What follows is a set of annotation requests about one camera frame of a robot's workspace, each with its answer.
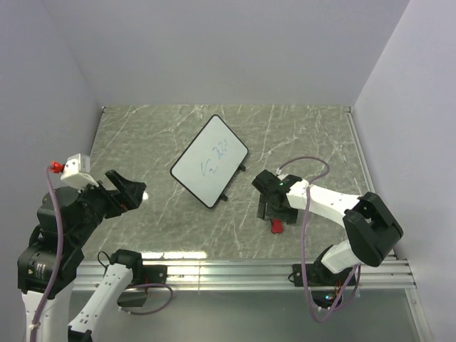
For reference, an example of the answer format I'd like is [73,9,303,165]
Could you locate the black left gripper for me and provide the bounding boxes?
[72,168,146,244]

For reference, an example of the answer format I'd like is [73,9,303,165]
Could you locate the red bone-shaped eraser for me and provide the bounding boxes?
[270,219,284,234]

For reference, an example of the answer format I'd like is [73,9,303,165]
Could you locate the small white whiteboard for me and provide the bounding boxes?
[170,115,249,209]

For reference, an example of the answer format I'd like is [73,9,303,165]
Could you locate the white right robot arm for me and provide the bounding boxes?
[252,170,403,286]

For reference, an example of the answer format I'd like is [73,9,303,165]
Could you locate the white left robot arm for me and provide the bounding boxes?
[17,170,146,341]

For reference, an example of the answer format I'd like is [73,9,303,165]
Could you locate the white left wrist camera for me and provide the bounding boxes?
[61,153,99,190]

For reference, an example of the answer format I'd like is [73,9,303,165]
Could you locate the aluminium mounting rail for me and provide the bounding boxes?
[73,259,418,291]

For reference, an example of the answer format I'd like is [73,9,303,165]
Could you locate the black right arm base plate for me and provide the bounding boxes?
[291,262,321,286]

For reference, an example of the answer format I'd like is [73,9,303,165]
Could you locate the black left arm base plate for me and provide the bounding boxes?
[141,265,167,284]

